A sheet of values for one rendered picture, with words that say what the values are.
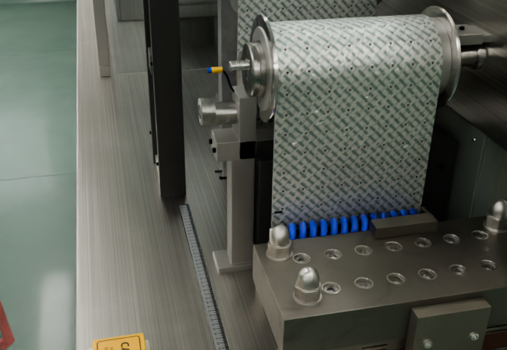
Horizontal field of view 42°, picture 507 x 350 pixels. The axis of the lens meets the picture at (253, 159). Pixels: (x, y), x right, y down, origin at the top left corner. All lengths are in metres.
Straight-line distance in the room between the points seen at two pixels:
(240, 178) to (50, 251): 1.85
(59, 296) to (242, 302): 1.58
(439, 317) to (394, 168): 0.24
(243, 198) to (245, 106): 0.16
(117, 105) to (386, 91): 0.94
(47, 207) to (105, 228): 1.87
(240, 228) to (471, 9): 0.49
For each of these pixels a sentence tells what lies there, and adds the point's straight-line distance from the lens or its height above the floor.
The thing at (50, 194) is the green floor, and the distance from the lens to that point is 3.17.
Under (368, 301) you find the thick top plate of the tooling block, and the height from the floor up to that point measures 1.03.
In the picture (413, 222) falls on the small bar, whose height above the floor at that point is 1.05.
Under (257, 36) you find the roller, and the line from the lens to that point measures 0.92.
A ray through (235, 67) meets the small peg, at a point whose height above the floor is 1.26.
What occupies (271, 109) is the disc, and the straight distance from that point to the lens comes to 0.88.
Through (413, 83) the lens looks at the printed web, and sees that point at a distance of 0.94.
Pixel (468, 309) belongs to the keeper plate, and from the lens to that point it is 0.88.
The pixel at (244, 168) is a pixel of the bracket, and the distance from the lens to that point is 1.00.
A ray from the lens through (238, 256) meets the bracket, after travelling 1.08.
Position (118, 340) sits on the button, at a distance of 0.95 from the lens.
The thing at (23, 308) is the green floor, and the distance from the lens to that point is 2.53.
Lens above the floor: 1.56
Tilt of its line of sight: 28 degrees down
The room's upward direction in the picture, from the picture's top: 1 degrees clockwise
